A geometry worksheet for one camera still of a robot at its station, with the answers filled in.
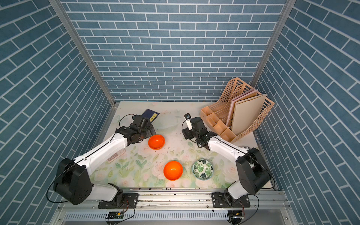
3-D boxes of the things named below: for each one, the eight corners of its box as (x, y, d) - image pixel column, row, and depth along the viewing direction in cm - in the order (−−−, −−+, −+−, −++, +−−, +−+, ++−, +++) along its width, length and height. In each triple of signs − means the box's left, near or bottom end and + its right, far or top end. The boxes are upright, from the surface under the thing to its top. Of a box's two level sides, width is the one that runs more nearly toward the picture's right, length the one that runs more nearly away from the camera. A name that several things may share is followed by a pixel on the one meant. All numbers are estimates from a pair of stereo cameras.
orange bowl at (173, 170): (163, 181, 82) (162, 179, 78) (165, 163, 88) (164, 160, 85) (182, 181, 82) (182, 179, 78) (183, 163, 89) (183, 161, 85)
